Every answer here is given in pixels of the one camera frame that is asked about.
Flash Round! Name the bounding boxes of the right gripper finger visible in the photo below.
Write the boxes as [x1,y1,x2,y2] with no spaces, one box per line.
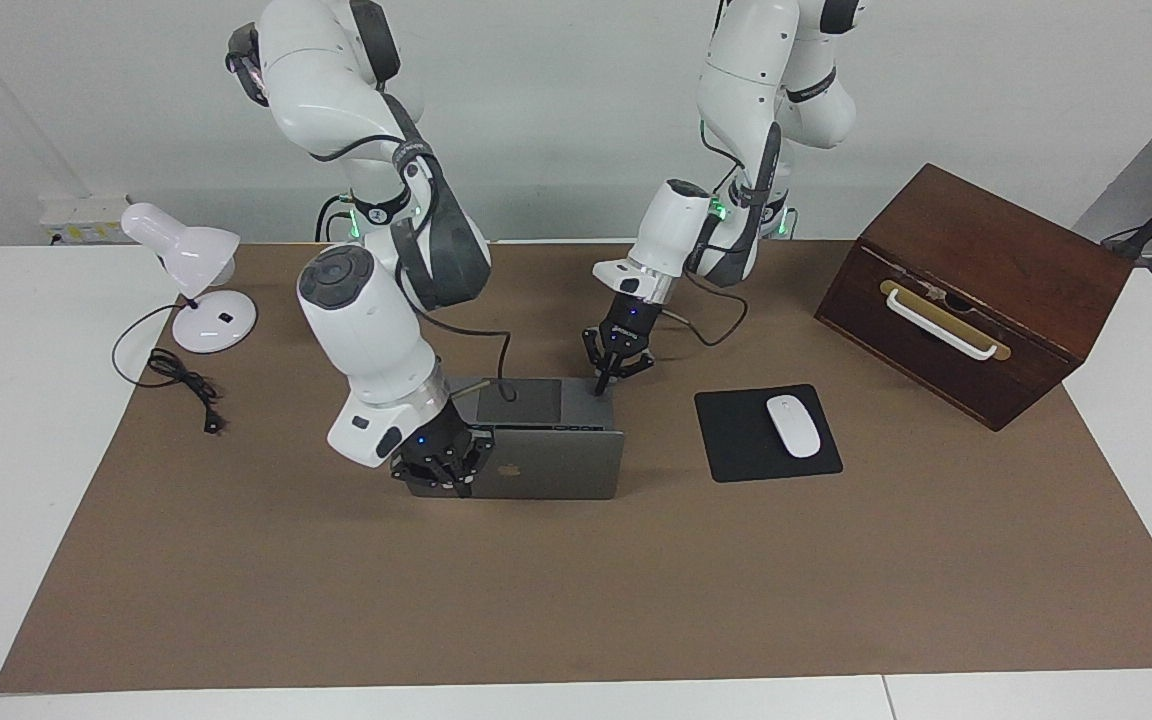
[448,440,497,499]
[390,458,449,493]

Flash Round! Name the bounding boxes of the grey aluminium laptop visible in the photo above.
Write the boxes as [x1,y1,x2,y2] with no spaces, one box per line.
[404,377,627,502]

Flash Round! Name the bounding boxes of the black mouse pad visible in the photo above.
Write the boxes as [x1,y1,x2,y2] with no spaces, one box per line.
[694,384,844,484]

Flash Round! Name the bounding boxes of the brown table mat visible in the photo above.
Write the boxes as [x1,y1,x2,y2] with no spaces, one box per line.
[0,240,1152,695]

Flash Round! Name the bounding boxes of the white computer mouse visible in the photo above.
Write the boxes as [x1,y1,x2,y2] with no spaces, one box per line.
[765,395,824,460]

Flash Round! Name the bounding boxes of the white desk lamp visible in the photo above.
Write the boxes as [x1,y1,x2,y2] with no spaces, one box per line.
[120,202,259,355]

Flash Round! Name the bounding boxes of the dark brown wooden box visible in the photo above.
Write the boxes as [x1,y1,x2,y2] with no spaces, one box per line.
[814,163,1135,433]

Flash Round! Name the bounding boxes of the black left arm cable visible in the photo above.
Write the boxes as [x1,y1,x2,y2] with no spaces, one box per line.
[660,272,750,349]

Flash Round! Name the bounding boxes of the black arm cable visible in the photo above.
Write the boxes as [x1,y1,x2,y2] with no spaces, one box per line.
[414,305,517,404]
[660,272,750,349]

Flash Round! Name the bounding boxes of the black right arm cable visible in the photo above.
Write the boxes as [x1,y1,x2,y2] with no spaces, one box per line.
[414,305,517,404]

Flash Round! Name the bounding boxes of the black lamp power cable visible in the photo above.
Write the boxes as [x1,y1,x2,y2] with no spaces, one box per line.
[111,303,228,437]

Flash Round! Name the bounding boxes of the white box handle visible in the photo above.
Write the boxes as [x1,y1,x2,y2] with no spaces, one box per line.
[885,288,1000,361]

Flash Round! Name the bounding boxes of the brass box handle plate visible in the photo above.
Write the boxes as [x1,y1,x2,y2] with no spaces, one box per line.
[879,279,1014,363]

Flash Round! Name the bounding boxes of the white wall power strip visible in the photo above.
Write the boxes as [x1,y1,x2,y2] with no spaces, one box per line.
[38,194,133,247]

